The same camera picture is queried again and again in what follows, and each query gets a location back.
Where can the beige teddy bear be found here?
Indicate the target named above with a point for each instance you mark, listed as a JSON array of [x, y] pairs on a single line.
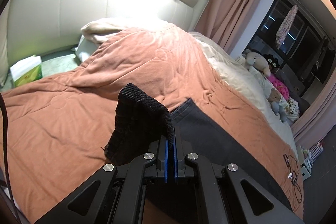
[[254, 59]]

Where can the dark denim pants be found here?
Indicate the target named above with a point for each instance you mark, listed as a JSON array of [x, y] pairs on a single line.
[[141, 120]]

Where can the floral hanging garment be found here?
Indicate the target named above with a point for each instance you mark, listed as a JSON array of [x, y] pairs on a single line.
[[285, 26]]

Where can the pink plush toy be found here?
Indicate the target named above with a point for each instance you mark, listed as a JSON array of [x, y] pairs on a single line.
[[280, 86]]

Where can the dark hanging clothes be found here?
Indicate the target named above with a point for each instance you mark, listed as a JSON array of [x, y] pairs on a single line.
[[317, 58]]

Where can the orange-brown duvet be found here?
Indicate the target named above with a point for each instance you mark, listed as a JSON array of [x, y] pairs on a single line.
[[58, 125]]

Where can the pale pillow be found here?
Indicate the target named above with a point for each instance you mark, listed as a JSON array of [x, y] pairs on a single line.
[[85, 49]]

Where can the small grey teddy bear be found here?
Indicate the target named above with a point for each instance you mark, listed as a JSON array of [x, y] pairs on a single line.
[[274, 100]]

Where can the white bedside drawer cabinet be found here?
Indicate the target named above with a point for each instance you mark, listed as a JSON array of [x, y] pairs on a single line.
[[307, 157]]

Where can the black plush toy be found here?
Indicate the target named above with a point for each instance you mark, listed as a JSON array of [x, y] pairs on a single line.
[[272, 61]]

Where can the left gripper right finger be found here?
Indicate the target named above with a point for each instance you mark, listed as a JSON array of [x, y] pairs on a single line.
[[179, 158]]

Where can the green tissue box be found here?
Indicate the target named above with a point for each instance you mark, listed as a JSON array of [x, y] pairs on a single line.
[[26, 70]]

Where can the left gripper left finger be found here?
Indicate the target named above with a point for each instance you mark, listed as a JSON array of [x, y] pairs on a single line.
[[162, 158]]

